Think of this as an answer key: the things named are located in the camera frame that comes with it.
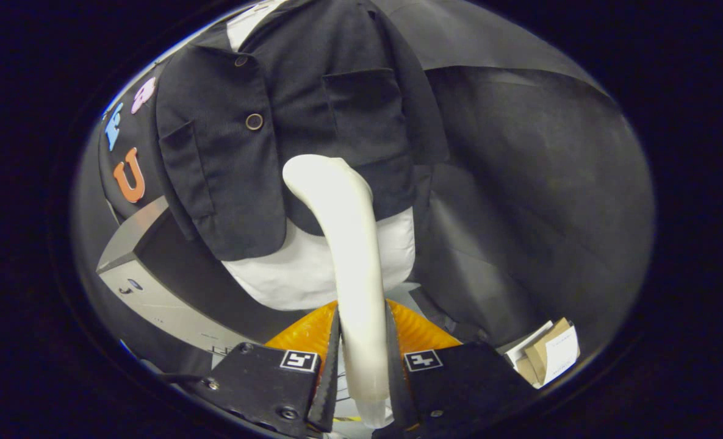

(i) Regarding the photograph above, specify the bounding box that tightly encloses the black blazer jacket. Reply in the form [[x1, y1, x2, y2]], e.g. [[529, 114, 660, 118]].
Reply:
[[156, 0, 450, 262]]

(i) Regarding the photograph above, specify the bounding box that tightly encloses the black backdrop cloth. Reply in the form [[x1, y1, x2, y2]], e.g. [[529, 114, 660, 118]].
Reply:
[[71, 0, 655, 366]]

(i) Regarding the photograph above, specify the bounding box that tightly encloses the small cardboard box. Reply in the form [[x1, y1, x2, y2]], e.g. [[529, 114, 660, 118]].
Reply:
[[505, 317, 581, 390]]

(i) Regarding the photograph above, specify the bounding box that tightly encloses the white mannequin torso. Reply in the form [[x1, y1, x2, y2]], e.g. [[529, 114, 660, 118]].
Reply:
[[222, 0, 417, 312]]

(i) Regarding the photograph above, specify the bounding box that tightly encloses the white garment steamer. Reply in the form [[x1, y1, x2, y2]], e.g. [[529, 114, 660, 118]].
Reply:
[[282, 154, 394, 429]]

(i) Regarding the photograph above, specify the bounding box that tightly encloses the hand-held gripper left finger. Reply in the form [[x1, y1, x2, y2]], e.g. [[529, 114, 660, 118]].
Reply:
[[190, 299, 341, 438]]

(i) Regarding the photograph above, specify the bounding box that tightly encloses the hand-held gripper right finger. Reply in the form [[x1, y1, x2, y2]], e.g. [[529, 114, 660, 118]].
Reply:
[[386, 300, 536, 437]]

